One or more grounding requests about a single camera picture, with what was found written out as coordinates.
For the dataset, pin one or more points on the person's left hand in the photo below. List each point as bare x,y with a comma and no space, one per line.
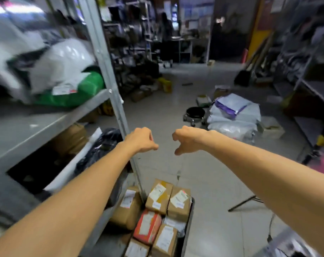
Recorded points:
140,140

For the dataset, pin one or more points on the person's right hand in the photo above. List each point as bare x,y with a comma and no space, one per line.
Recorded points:
194,139

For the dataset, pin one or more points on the box with yellow tape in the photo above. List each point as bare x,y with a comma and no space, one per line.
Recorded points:
162,203

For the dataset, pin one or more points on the red parcel box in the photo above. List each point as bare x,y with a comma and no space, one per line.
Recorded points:
147,227

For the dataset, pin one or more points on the grey plastic mailer bag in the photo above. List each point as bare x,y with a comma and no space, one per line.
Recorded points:
178,226

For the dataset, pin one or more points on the box with handwritten label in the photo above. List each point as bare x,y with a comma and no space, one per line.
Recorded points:
164,240

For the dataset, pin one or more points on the small cardboard box white label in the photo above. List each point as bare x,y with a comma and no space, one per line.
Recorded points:
136,250

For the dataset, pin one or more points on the person's right forearm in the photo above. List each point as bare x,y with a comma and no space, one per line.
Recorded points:
280,184

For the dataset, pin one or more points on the person's left forearm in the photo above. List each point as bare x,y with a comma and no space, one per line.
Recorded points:
65,211

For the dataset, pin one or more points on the black plastic bag parcel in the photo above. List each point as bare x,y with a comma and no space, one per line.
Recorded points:
103,144

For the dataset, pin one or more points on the stacked brown cardboard boxes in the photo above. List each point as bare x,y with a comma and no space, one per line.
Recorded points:
70,139

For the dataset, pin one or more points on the green plastic mailer bag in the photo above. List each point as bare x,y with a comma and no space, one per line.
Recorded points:
92,88

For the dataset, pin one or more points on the labelled cardboard box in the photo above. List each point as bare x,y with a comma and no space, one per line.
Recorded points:
127,211

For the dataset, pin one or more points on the grey metal shelf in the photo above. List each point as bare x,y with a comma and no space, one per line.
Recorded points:
30,131

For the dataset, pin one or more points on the heap of white plastic bags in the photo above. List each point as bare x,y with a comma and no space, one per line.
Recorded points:
237,117

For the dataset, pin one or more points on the black light stand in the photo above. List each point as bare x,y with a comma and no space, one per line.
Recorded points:
245,203

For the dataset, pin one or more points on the background shelving with goods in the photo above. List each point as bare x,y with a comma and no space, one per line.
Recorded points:
140,29

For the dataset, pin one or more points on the yellow orange board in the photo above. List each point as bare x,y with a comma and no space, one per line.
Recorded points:
258,37

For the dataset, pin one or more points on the pink bag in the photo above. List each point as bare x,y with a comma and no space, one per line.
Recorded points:
322,165

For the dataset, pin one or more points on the low grey metal rack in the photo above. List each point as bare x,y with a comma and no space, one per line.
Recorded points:
285,246

